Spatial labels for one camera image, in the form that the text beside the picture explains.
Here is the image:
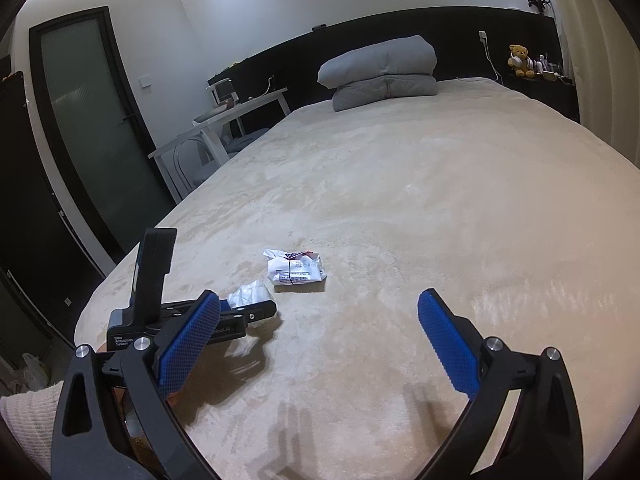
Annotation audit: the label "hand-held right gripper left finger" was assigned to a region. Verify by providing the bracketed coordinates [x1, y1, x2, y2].
[50, 289, 223, 480]

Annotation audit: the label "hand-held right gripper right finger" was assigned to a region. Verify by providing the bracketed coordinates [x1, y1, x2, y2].
[416, 287, 584, 480]

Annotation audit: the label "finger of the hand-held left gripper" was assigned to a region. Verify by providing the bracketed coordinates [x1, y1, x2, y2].
[220, 300, 278, 329]

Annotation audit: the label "small white plastic bag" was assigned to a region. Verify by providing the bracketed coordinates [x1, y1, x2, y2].
[227, 280, 271, 329]

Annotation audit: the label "white printed wrapper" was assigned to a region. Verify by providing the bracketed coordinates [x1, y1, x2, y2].
[263, 248, 328, 287]

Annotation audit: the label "person's left forearm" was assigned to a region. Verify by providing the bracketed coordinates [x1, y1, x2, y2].
[0, 380, 66, 479]

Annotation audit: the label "clear plastic chair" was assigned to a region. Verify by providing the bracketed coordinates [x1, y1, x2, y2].
[172, 137, 221, 192]

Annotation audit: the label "white desk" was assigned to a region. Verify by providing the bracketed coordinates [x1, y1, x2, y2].
[148, 87, 291, 202]

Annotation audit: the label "frosted glass door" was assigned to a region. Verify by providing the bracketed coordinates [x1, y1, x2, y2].
[29, 6, 179, 262]

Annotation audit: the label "translucent plastic bag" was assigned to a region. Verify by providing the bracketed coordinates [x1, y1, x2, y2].
[7, 352, 52, 394]

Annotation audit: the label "appliance on desk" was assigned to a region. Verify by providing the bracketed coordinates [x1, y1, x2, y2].
[207, 77, 239, 107]

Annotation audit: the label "grey pillows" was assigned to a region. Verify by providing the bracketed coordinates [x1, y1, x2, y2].
[317, 35, 440, 113]

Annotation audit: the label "brown teddy bear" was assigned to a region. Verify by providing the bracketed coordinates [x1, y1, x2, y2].
[507, 44, 537, 80]

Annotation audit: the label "small items on nightstand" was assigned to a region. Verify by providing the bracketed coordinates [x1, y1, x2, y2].
[534, 52, 574, 84]

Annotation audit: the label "black headboard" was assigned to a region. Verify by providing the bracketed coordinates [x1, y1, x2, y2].
[207, 6, 582, 126]

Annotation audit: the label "white charger with cable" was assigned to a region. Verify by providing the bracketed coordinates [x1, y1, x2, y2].
[477, 31, 504, 83]

